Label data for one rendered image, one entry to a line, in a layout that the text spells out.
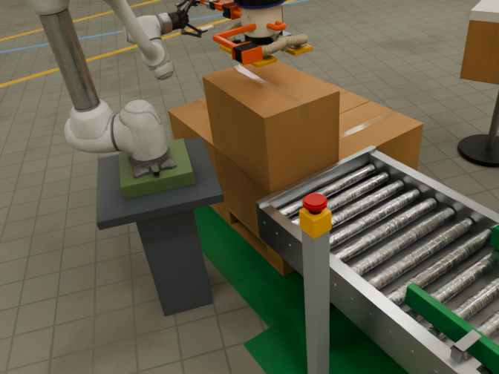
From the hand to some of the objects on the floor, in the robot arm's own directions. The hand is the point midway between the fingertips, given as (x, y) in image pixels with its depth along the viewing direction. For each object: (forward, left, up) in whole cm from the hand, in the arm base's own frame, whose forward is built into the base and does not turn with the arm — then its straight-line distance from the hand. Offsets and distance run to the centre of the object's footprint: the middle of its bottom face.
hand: (209, 12), depth 220 cm
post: (-7, -126, -125) cm, 178 cm away
